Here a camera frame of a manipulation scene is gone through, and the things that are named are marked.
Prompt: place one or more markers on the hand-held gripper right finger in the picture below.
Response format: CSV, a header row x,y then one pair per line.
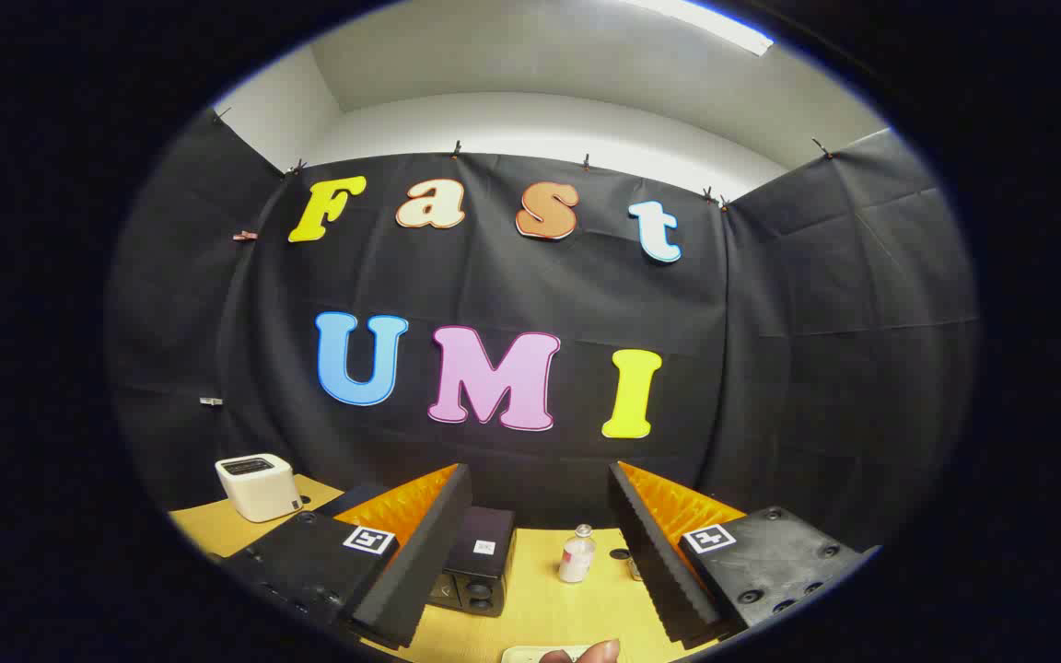
x,y
646,543

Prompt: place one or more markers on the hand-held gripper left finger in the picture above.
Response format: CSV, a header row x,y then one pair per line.
x,y
434,543

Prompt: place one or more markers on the black toaster oven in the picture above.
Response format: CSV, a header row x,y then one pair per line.
x,y
484,552

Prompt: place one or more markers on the cream square plate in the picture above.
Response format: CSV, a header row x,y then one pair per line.
x,y
521,656

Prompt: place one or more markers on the white bread toaster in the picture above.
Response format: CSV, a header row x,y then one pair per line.
x,y
259,488

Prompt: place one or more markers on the clear bottle with white cap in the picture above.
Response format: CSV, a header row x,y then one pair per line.
x,y
577,557

